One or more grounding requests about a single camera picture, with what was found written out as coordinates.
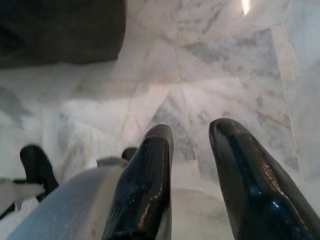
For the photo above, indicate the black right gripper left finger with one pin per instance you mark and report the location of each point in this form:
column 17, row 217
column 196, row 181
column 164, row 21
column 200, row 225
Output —
column 145, row 187

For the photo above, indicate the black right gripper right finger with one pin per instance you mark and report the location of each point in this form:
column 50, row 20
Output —
column 250, row 180

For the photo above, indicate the grey fabric sofa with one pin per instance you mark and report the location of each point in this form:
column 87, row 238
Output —
column 62, row 30

